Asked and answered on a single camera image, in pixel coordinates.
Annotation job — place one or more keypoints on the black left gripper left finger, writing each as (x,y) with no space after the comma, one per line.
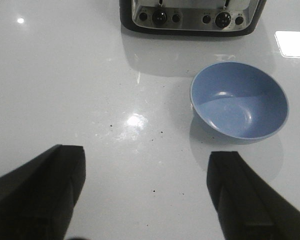
(37,199)

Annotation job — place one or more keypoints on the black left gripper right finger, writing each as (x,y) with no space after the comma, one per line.
(247,207)

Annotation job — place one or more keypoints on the black and chrome toaster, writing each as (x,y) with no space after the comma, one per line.
(208,18)

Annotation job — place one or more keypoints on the blue bowl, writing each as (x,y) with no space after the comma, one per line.
(238,103)

